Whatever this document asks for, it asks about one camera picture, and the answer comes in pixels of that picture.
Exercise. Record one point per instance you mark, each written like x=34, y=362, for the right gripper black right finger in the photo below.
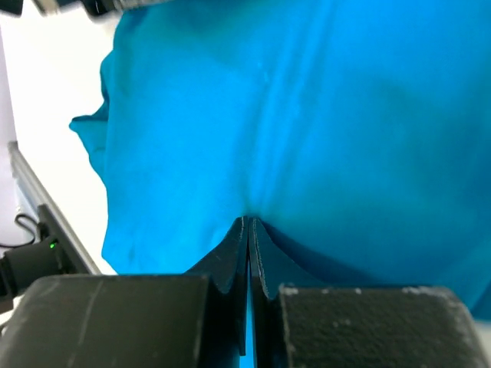
x=300, y=321

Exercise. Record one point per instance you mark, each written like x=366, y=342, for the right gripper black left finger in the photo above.
x=195, y=319

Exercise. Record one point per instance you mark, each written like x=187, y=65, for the teal blue t shirt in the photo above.
x=357, y=131

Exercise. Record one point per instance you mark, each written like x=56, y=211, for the aluminium mounting rail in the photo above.
x=47, y=210

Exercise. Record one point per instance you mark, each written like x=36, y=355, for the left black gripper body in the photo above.
x=93, y=8

